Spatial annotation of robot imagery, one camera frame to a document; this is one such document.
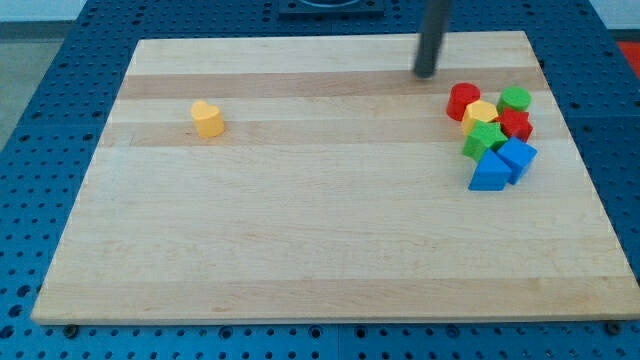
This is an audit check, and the yellow heart block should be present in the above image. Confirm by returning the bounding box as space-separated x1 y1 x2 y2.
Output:
190 100 225 138

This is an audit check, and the wooden board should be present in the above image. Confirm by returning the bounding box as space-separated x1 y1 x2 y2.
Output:
31 31 639 325

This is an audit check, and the red cylinder block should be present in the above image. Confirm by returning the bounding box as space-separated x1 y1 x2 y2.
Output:
446 82 481 121

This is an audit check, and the green star block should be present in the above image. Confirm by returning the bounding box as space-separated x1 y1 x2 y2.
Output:
462 121 508 162

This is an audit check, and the blue triangle block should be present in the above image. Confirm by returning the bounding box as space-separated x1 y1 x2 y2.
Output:
468 150 512 191

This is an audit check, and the yellow hexagon block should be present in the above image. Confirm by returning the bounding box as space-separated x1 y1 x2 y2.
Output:
461 100 498 135

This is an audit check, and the blue cube block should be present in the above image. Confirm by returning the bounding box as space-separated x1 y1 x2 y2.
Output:
497 137 538 185

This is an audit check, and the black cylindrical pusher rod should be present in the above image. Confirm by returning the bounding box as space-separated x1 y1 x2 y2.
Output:
413 0 453 79

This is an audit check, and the red star block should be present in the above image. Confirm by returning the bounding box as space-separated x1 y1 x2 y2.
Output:
497 108 533 143

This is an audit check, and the green cylinder block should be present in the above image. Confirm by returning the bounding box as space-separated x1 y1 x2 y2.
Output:
496 86 532 114

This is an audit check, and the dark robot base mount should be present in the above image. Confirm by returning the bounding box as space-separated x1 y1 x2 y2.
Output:
277 0 385 18

